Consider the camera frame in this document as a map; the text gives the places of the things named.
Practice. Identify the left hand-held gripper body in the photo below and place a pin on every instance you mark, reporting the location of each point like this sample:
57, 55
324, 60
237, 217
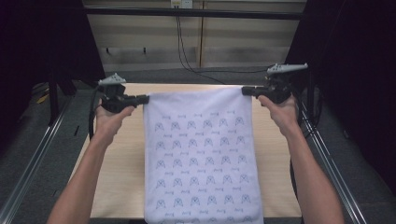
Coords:
113, 96

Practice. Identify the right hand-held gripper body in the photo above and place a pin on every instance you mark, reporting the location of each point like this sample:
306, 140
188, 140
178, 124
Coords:
280, 88

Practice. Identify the white printed towel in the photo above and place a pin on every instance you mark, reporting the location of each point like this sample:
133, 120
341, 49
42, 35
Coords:
202, 155

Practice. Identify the person's right hand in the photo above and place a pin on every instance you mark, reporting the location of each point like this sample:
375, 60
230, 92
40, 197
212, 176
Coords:
283, 116

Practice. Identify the person's left hand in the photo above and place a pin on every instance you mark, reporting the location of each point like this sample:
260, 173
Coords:
109, 124

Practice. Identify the black metal stand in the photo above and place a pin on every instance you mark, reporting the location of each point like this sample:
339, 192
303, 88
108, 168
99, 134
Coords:
310, 99
53, 102

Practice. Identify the yellow floor item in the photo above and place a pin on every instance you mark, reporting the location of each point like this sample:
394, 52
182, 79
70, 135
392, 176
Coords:
42, 99

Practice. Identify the dark curtain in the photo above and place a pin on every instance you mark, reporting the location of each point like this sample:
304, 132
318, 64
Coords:
37, 37
358, 62

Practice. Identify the black horizontal frame bar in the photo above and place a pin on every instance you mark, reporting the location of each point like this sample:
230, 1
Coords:
218, 13

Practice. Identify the white wall socket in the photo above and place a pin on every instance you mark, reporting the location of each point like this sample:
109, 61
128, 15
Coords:
182, 3

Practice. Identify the metal floor rail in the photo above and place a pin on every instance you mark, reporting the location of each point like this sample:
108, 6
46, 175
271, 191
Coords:
339, 174
34, 161

